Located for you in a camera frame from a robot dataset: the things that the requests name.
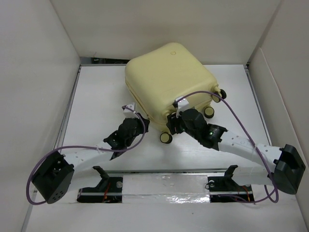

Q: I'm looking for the yellow suitcase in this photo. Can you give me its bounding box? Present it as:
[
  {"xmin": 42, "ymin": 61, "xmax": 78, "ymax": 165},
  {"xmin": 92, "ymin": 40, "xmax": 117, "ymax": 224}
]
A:
[{"xmin": 125, "ymin": 43, "xmax": 226, "ymax": 144}]

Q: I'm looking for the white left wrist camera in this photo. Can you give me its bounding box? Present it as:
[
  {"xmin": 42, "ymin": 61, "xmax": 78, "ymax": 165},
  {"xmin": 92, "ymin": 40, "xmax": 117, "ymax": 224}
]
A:
[{"xmin": 122, "ymin": 102, "xmax": 137, "ymax": 118}]

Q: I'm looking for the metal table rail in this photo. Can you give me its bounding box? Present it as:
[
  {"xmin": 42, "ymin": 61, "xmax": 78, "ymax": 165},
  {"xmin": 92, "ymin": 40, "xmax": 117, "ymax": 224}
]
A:
[{"xmin": 31, "ymin": 168, "xmax": 256, "ymax": 197}]

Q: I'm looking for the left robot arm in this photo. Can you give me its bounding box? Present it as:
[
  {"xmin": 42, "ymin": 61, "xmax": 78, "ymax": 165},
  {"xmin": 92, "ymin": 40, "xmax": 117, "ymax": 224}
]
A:
[{"xmin": 26, "ymin": 112, "xmax": 150, "ymax": 205}]

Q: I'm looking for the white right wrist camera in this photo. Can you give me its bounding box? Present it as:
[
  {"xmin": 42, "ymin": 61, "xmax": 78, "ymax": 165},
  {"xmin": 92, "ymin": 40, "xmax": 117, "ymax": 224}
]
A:
[{"xmin": 174, "ymin": 96, "xmax": 190, "ymax": 118}]

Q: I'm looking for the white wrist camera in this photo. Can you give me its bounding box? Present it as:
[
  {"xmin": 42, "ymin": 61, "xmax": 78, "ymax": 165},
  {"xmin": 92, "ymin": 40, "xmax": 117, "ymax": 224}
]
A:
[
  {"xmin": 174, "ymin": 96, "xmax": 190, "ymax": 118},
  {"xmin": 122, "ymin": 102, "xmax": 137, "ymax": 118}
]

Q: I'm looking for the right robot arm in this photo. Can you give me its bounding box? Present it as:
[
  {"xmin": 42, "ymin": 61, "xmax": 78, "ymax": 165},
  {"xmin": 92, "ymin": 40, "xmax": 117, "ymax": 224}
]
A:
[{"xmin": 167, "ymin": 109, "xmax": 306, "ymax": 195}]

